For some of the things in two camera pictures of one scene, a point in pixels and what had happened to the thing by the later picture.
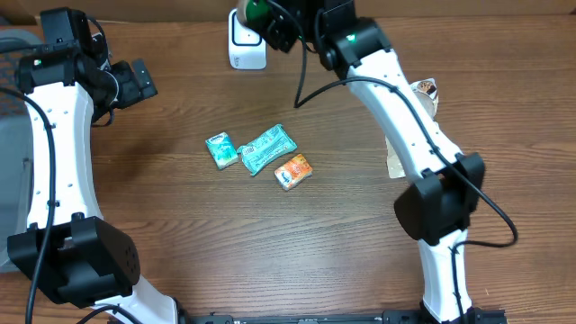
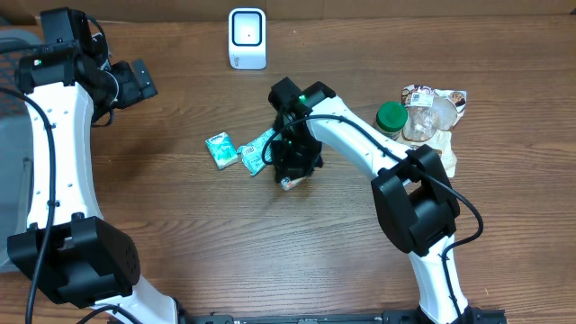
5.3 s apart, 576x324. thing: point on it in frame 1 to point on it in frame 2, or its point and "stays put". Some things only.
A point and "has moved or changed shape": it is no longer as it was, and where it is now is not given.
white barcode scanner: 247,49 stays put
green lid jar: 258,12 has moved or changed shape
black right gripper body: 296,26 to 300,155
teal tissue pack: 221,150 stays put
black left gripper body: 130,89 stays put
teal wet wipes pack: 262,153 stays put
